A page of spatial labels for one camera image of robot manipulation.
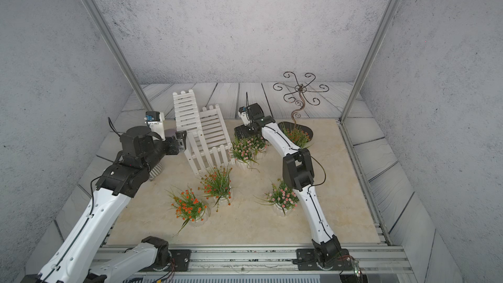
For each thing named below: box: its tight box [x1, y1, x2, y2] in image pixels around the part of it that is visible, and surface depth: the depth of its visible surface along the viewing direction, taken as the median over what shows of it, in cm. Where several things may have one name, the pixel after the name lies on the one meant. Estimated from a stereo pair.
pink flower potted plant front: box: [252, 178, 300, 217], surface depth 76 cm
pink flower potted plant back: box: [244, 134, 270, 160], surface depth 94 cm
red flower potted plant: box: [197, 165, 234, 213], surface depth 82 cm
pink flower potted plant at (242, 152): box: [228, 136, 260, 170], surface depth 93 cm
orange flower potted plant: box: [165, 185, 211, 237], surface depth 76 cm
